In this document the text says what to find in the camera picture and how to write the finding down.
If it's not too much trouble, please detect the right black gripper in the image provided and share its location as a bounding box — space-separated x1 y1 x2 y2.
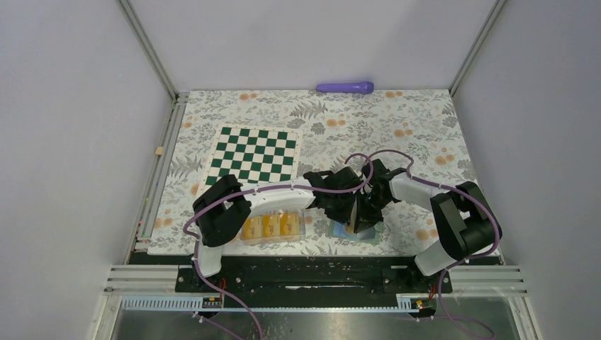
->
354 191 391 234

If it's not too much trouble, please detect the green leather card holder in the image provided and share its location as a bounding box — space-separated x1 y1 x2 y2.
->
328 220 381 244

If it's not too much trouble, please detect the clear plastic card box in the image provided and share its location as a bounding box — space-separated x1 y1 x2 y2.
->
240 209 306 245

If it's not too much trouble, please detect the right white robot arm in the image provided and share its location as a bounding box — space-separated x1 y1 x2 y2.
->
350 159 502 292

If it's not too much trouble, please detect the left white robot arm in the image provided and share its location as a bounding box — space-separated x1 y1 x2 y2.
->
185 167 369 291

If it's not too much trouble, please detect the floral tablecloth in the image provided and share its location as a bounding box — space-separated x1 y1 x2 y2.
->
148 89 477 256

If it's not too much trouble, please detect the green white chessboard mat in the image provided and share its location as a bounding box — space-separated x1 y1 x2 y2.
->
199 125 303 191

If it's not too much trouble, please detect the purple cylinder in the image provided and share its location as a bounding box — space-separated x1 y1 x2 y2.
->
315 81 374 94

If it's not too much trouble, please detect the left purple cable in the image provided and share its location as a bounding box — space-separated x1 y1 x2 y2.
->
181 152 375 340

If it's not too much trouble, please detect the purple cable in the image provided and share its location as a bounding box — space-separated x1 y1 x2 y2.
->
361 149 503 339
181 152 375 340

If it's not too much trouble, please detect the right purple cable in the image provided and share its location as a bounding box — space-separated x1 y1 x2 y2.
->
361 149 503 339

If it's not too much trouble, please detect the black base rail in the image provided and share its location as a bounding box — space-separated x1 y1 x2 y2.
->
174 252 499 311

